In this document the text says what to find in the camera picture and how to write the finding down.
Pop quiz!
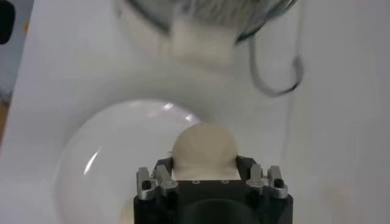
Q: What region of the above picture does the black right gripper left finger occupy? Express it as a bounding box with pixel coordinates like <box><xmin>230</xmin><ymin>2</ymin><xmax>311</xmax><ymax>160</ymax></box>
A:
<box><xmin>136</xmin><ymin>156</ymin><xmax>179</xmax><ymax>201</ymax></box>

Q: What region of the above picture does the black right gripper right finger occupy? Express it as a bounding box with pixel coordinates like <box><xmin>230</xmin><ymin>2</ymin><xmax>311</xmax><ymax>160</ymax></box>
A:
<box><xmin>236</xmin><ymin>155</ymin><xmax>289</xmax><ymax>200</ymax></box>

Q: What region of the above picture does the white steamed baozi bun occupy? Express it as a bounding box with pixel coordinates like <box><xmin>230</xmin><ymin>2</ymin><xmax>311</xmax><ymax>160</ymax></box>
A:
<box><xmin>171</xmin><ymin>122</ymin><xmax>241</xmax><ymax>180</ymax></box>

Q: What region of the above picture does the stainless steel steamer pot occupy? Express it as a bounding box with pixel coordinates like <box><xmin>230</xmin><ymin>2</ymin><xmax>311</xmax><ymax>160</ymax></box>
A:
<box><xmin>126</xmin><ymin>0</ymin><xmax>299</xmax><ymax>43</ymax></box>

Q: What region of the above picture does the round white plate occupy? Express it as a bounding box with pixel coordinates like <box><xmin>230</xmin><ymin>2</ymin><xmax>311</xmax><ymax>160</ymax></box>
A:
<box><xmin>54</xmin><ymin>99</ymin><xmax>214</xmax><ymax>224</ymax></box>

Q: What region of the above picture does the black cooker power cord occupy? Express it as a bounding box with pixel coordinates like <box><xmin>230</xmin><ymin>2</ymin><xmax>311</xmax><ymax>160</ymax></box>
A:
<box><xmin>249</xmin><ymin>0</ymin><xmax>306</xmax><ymax>98</ymax></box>

